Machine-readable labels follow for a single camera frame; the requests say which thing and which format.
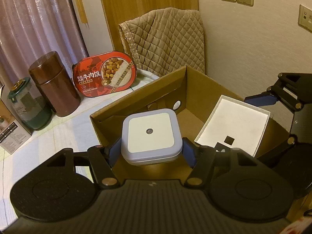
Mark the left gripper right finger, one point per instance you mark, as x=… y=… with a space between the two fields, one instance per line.
x=201 y=160

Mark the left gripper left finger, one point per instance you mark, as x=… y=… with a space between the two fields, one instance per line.
x=101 y=160

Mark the white shallow plastic tray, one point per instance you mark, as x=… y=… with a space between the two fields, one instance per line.
x=234 y=124

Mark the white square night light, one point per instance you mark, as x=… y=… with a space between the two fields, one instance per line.
x=151 y=137

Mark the brown cardboard box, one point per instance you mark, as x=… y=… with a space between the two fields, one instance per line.
x=198 y=95

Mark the red instant rice meal box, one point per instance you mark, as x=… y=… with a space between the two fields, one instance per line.
x=104 y=74

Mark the green glass jar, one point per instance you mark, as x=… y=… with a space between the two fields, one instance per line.
x=29 y=104

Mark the white product box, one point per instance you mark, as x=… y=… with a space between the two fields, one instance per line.
x=13 y=132

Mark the brown cylindrical canister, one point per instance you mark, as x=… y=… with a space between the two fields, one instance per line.
x=54 y=83

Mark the beige quilted chair cover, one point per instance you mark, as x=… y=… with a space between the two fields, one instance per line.
x=161 y=41

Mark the pink curtain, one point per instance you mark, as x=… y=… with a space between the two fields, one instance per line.
x=31 y=29

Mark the single wall socket plate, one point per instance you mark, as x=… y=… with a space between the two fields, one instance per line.
x=305 y=18

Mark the small wooden wall plaque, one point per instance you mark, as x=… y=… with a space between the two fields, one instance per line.
x=81 y=12

